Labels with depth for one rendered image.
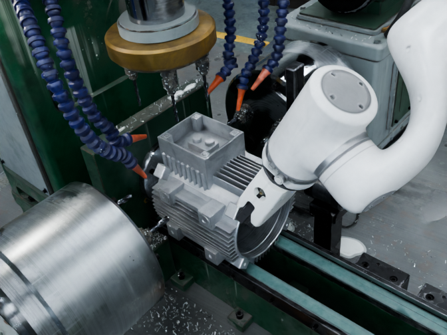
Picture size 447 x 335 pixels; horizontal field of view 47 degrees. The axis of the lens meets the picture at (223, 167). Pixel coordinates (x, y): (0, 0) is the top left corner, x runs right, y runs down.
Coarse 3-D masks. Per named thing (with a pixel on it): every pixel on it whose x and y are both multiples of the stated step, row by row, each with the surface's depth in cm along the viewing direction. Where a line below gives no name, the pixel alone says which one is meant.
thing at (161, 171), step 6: (156, 168) 94; (162, 168) 93; (168, 168) 94; (156, 174) 94; (162, 174) 93; (168, 174) 94; (228, 204) 84; (234, 204) 83; (228, 210) 84; (234, 210) 83; (228, 216) 84; (234, 216) 83; (288, 222) 98; (240, 258) 91; (234, 264) 91; (240, 264) 90; (246, 264) 92
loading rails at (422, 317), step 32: (192, 256) 102; (288, 256) 98; (320, 256) 96; (224, 288) 100; (256, 288) 92; (288, 288) 90; (320, 288) 96; (352, 288) 90; (384, 288) 89; (256, 320) 98; (288, 320) 90; (320, 320) 84; (352, 320) 95; (384, 320) 88; (416, 320) 83
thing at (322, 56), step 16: (288, 48) 111; (304, 48) 109; (320, 48) 109; (256, 64) 107; (288, 64) 104; (304, 64) 105; (320, 64) 106; (336, 64) 107; (272, 80) 102; (304, 80) 102; (256, 96) 107; (272, 96) 104; (240, 112) 109; (256, 112) 109; (272, 112) 106; (240, 128) 116; (256, 128) 112; (272, 128) 104; (256, 144) 115
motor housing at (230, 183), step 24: (240, 168) 88; (192, 192) 91; (216, 192) 88; (240, 192) 85; (168, 216) 95; (192, 216) 89; (192, 240) 95; (216, 240) 88; (240, 240) 97; (264, 240) 97
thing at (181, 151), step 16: (176, 128) 94; (192, 128) 97; (208, 128) 96; (224, 128) 93; (160, 144) 92; (176, 144) 89; (192, 144) 92; (208, 144) 90; (224, 144) 88; (240, 144) 91; (176, 160) 91; (192, 160) 88; (208, 160) 86; (224, 160) 89; (192, 176) 90; (208, 176) 87
